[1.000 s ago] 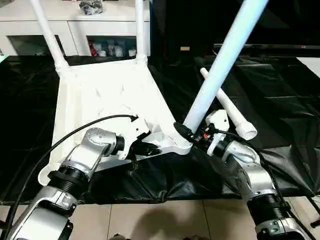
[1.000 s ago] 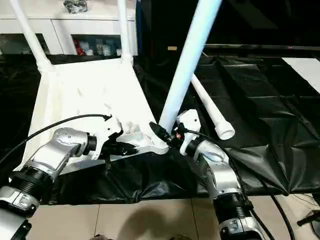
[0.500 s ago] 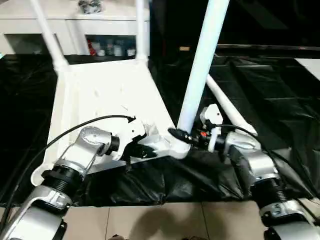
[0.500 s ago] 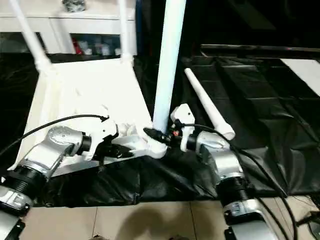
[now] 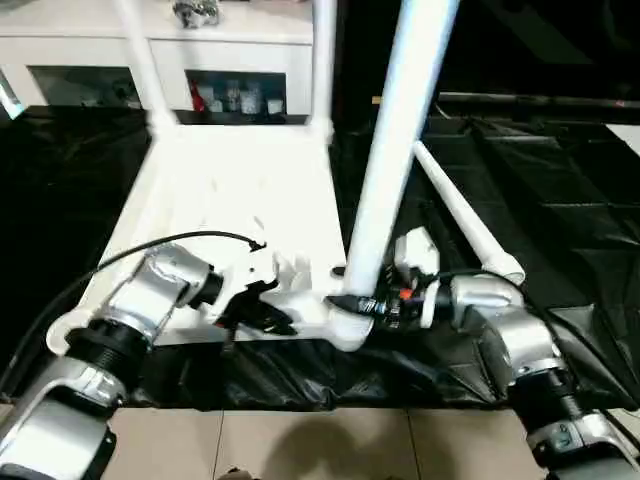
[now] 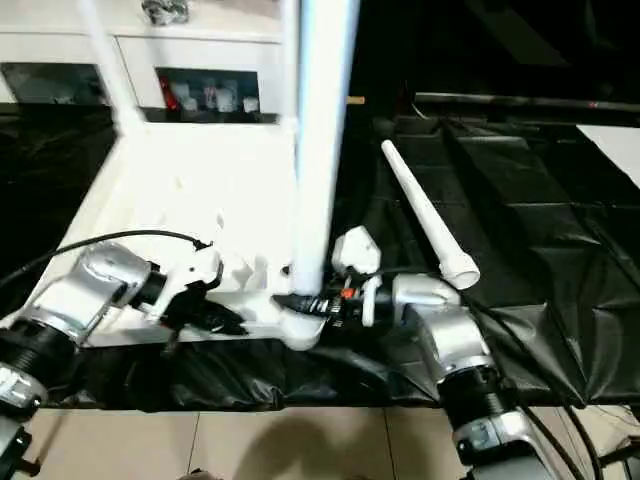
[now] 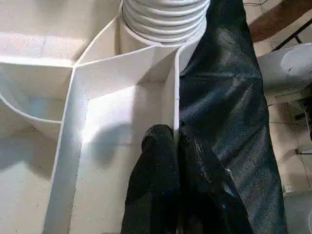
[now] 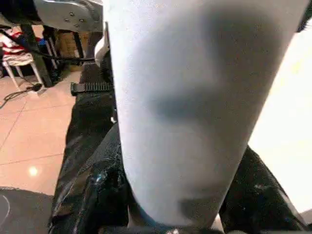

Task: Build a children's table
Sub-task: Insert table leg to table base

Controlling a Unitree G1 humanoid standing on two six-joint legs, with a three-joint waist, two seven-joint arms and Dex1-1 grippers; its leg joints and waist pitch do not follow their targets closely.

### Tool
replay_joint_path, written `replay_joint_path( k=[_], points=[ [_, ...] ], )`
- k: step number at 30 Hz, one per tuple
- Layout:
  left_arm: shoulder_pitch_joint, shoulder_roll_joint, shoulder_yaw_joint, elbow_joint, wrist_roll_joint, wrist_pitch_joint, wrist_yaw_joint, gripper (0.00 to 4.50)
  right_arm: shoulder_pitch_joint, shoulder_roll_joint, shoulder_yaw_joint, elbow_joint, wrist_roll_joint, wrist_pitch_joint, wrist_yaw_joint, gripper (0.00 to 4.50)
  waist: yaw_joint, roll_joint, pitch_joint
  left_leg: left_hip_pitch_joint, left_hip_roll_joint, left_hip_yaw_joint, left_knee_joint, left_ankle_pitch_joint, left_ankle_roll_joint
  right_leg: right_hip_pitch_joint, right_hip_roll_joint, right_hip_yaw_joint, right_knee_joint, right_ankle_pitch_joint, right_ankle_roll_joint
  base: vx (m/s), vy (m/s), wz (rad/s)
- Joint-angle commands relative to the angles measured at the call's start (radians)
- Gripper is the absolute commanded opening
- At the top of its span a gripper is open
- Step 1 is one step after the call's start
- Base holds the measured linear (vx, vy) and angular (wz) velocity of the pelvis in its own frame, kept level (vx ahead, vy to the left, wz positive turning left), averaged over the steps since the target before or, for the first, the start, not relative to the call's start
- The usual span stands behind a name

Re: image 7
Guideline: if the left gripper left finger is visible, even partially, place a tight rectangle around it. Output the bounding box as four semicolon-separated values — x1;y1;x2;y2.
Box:
120;123;181;234

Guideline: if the white plastic table leg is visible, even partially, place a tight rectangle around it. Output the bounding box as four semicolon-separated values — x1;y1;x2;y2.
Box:
119;0;211;47

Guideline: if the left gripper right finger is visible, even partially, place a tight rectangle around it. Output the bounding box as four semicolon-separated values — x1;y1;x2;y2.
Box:
176;121;254;234

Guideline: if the black glossy mat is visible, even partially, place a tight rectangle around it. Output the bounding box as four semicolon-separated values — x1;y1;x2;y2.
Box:
179;0;288;234

